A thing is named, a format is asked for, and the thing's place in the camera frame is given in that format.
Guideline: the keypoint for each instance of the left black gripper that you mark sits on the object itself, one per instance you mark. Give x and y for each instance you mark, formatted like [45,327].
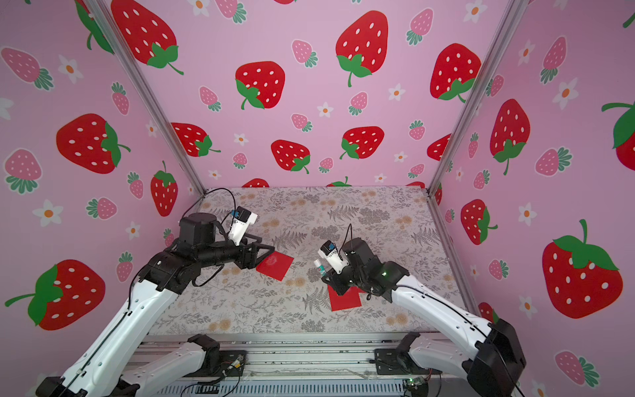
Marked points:
[251,260]

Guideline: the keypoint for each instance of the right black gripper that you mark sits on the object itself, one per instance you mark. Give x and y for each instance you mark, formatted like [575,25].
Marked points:
[337,284]

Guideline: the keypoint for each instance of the red envelope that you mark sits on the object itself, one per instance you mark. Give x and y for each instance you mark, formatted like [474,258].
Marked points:
[275,266]
[345,299]

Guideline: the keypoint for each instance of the white green glue stick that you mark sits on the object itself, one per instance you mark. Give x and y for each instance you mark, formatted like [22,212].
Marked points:
[321,268]

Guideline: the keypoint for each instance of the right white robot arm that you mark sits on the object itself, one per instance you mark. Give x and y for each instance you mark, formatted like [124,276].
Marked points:
[488,355]

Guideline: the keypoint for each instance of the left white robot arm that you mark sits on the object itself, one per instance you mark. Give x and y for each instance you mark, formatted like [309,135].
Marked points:
[102,371]

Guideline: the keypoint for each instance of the floral patterned table mat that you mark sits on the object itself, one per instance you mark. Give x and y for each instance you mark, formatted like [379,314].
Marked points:
[394,221]

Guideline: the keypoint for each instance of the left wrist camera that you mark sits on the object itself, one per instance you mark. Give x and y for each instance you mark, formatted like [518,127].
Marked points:
[242,219]

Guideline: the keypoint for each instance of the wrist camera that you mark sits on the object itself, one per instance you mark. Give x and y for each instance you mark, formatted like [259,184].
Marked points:
[242,219]
[329,252]

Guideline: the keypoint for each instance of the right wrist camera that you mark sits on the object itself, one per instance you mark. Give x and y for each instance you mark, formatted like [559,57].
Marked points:
[329,252]

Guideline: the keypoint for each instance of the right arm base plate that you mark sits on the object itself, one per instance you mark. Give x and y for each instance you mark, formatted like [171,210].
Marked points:
[389,361]

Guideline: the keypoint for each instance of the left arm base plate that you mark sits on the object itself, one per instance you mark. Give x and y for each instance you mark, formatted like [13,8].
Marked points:
[222,363]

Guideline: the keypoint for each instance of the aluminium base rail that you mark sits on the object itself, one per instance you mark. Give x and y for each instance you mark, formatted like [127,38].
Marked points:
[309,364]

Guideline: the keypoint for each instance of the left aluminium frame post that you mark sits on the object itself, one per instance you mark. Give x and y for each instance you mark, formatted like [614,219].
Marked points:
[104,19]

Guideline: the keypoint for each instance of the aluminium frame post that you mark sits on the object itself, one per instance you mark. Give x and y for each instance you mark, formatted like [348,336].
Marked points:
[104,19]
[505,32]

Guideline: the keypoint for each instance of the right aluminium frame post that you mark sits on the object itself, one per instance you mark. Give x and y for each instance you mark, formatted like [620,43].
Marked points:
[505,32]

